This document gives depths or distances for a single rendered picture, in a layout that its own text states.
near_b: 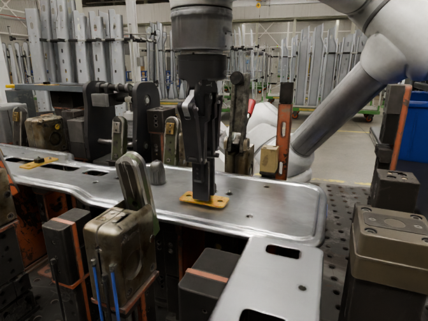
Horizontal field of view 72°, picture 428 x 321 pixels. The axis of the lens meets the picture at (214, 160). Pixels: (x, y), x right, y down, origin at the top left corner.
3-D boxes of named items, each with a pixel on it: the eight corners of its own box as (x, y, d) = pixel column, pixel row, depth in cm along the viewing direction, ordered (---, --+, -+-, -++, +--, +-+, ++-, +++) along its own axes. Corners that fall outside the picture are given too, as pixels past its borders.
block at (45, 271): (35, 274, 79) (13, 172, 70) (74, 247, 90) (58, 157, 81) (51, 279, 77) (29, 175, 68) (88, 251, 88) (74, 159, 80)
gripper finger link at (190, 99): (207, 80, 45) (192, 79, 40) (206, 115, 46) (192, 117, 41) (193, 80, 46) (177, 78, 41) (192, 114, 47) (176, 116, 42)
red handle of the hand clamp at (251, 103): (226, 141, 67) (243, 97, 76) (227, 148, 68) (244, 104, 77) (244, 143, 65) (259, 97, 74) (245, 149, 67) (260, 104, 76)
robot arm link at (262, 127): (235, 129, 139) (270, 97, 131) (258, 159, 134) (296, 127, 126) (219, 126, 125) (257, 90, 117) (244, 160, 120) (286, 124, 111)
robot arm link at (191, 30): (240, 14, 45) (239, 55, 47) (187, 18, 49) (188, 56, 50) (220, 3, 37) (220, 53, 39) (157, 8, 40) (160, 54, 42)
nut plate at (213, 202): (178, 200, 52) (178, 193, 52) (187, 192, 55) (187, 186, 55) (222, 208, 49) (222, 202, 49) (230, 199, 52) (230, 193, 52)
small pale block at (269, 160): (253, 289, 73) (260, 148, 62) (256, 279, 77) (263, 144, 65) (267, 293, 72) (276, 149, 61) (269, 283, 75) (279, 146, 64)
